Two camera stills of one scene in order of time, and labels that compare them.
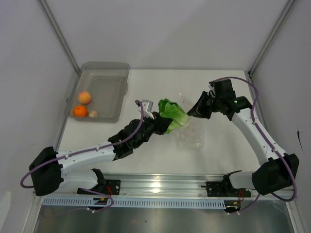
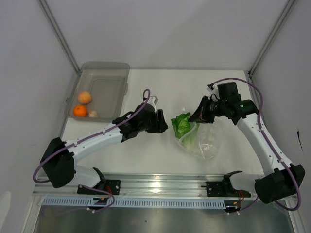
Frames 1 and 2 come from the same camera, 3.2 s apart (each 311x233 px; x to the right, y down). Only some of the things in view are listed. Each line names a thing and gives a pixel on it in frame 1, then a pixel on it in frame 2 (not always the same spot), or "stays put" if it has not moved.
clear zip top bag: (193, 135) → (204, 140)
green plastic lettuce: (173, 110) → (185, 130)
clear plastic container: (107, 83) stays put
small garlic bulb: (93, 114) stays put
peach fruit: (84, 97) stays put
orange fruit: (80, 111) stays put
